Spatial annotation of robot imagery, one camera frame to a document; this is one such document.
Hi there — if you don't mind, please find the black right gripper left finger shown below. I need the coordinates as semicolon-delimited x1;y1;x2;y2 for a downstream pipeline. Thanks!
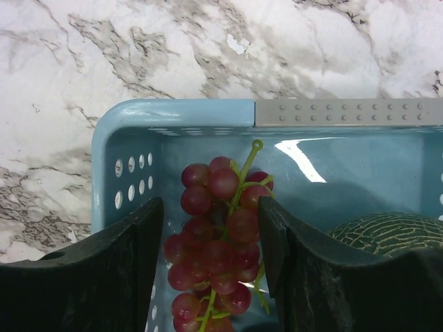
1;198;164;331

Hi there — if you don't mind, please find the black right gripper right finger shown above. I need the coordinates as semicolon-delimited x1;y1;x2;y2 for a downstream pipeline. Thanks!
258;197;442;331

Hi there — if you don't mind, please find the red grape bunch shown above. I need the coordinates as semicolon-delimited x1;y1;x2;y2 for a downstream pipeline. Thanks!
163;140;273;331

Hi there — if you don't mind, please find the green netted melon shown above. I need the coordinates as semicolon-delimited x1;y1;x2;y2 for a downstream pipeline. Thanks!
327;212;442;257

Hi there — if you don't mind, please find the light blue plastic basket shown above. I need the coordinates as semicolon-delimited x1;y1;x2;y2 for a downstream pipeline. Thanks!
91;99;442;331

